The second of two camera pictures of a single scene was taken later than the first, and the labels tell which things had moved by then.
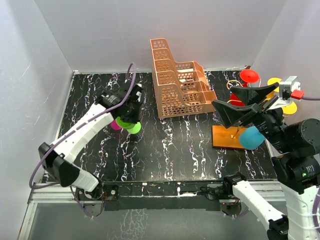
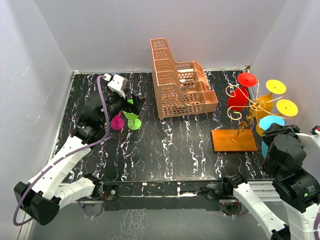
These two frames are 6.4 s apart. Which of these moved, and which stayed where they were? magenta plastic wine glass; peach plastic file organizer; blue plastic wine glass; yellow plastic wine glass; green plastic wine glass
Moved: green plastic wine glass; blue plastic wine glass
Stayed: peach plastic file organizer; yellow plastic wine glass; magenta plastic wine glass
